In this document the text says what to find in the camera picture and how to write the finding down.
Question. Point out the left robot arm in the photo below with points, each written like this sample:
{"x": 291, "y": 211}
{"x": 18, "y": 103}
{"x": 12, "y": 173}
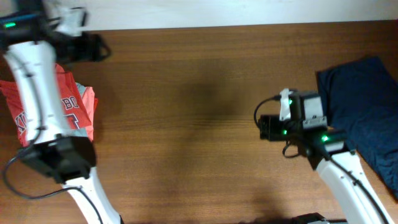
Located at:
{"x": 32, "y": 43}

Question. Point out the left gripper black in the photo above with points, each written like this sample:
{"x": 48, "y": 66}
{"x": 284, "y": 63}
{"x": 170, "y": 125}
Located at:
{"x": 84, "y": 55}

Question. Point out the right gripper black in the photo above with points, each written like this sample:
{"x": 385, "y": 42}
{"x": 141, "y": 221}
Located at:
{"x": 268, "y": 127}

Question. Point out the folded orange t-shirt underneath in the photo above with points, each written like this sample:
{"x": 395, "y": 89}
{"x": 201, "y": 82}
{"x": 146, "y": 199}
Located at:
{"x": 90, "y": 102}

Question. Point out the orange red t-shirt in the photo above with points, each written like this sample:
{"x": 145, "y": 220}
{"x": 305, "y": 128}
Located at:
{"x": 71, "y": 101}

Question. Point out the folded grey t-shirt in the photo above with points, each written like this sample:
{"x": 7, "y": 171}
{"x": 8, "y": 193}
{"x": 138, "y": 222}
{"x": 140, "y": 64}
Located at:
{"x": 82, "y": 131}

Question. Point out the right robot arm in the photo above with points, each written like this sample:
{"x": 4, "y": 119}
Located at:
{"x": 337, "y": 165}

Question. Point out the navy blue garment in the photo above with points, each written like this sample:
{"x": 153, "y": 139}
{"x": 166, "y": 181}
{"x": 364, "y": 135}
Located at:
{"x": 360, "y": 97}

